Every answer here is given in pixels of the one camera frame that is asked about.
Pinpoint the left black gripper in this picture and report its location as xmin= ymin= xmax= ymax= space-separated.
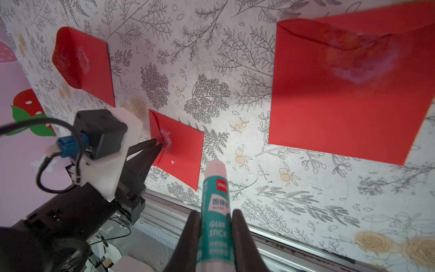
xmin=115 ymin=139 xmax=163 ymax=225

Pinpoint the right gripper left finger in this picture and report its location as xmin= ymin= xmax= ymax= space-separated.
xmin=164 ymin=210 xmax=201 ymax=272

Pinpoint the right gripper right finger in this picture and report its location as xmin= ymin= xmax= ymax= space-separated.
xmin=232 ymin=209 xmax=269 ymax=272

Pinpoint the white green glue stick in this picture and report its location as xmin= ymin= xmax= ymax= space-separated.
xmin=196 ymin=160 xmax=236 ymax=272

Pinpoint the red envelope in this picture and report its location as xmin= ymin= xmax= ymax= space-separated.
xmin=52 ymin=27 xmax=115 ymax=107
xmin=268 ymin=1 xmax=435 ymax=165
xmin=148 ymin=110 xmax=204 ymax=190

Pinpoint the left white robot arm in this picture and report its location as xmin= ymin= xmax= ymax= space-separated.
xmin=1 ymin=139 xmax=163 ymax=272

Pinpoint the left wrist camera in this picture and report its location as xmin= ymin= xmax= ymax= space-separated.
xmin=57 ymin=108 xmax=143 ymax=202

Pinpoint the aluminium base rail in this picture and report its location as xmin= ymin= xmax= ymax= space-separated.
xmin=91 ymin=190 xmax=385 ymax=272

